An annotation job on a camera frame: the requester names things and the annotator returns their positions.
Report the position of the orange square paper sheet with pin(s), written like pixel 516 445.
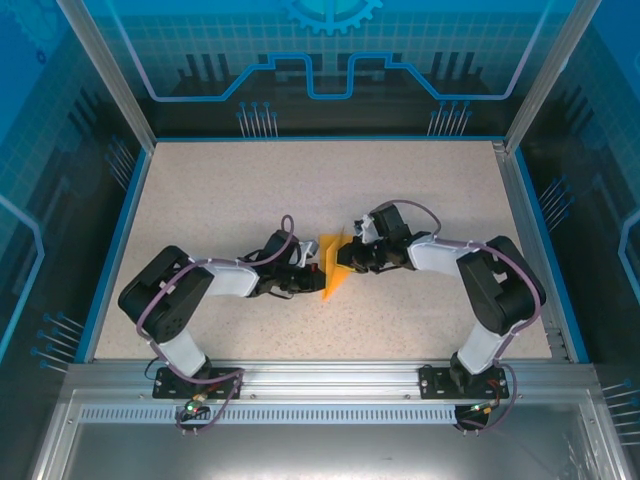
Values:
pixel 330 260

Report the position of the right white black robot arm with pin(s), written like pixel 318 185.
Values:
pixel 495 295

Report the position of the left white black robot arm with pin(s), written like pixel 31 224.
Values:
pixel 167 300

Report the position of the grey sheet metal tray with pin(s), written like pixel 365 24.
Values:
pixel 325 457

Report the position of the right blue printed side panel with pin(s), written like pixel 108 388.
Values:
pixel 600 150

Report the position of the blue printed side panel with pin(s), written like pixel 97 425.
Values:
pixel 600 150
pixel 40 150

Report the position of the blue gear print panel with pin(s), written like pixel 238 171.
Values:
pixel 200 40

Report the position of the left blue printed side panel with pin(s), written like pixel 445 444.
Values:
pixel 40 150

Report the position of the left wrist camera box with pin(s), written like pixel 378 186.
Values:
pixel 309 251

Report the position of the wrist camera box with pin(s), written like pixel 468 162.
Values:
pixel 309 251
pixel 366 230

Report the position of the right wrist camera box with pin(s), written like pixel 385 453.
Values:
pixel 366 230

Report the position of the long aluminium mounting rail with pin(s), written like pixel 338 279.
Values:
pixel 325 380

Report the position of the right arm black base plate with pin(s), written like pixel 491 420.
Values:
pixel 432 382

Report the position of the aluminium side rail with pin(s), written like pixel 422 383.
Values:
pixel 517 200

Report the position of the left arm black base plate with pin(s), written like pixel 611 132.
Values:
pixel 161 389

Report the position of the blue table border frame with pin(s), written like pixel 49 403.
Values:
pixel 119 250

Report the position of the right aluminium frame post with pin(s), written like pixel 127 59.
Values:
pixel 541 75

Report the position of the aluminium frame post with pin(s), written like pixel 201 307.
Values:
pixel 117 75
pixel 541 75

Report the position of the left aluminium frame post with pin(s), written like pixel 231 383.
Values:
pixel 117 75

